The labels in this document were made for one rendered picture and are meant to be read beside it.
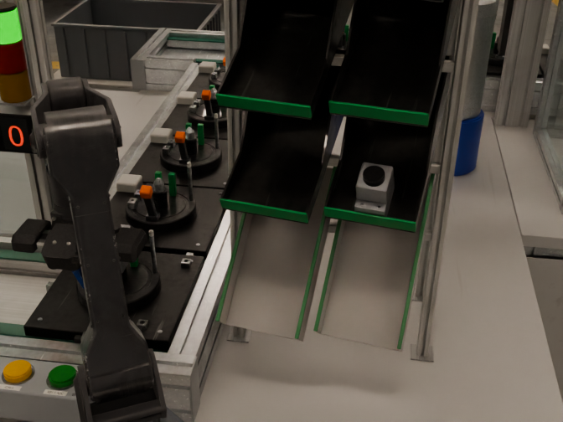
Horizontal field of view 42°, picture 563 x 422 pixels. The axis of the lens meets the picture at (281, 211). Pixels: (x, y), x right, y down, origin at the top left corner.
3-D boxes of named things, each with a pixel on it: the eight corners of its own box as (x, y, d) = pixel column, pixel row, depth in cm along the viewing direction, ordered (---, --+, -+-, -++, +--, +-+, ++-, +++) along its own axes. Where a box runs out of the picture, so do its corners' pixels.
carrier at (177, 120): (252, 147, 181) (251, 100, 174) (156, 141, 183) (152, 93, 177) (268, 110, 201) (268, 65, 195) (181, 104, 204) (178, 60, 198)
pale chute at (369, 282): (402, 352, 112) (400, 349, 108) (317, 333, 115) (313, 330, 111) (436, 177, 118) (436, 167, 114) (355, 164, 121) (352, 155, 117)
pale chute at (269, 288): (303, 342, 114) (297, 338, 109) (223, 324, 117) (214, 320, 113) (342, 170, 120) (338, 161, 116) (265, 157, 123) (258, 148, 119)
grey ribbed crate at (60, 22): (202, 86, 306) (199, 31, 294) (58, 77, 313) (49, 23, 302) (224, 54, 342) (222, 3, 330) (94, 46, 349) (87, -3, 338)
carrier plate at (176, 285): (169, 351, 117) (168, 340, 116) (24, 336, 120) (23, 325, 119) (204, 265, 137) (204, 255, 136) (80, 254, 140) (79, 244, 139)
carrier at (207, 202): (206, 260, 139) (204, 202, 132) (83, 249, 142) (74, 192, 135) (232, 198, 159) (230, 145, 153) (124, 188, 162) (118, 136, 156)
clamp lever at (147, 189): (156, 218, 143) (149, 193, 137) (146, 217, 143) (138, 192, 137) (161, 203, 145) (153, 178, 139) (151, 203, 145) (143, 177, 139)
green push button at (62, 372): (71, 393, 108) (69, 383, 107) (45, 391, 109) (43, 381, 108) (81, 375, 112) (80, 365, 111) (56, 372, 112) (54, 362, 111)
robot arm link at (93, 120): (113, 105, 74) (105, 102, 80) (38, 115, 72) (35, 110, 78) (158, 398, 81) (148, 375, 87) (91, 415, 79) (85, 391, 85)
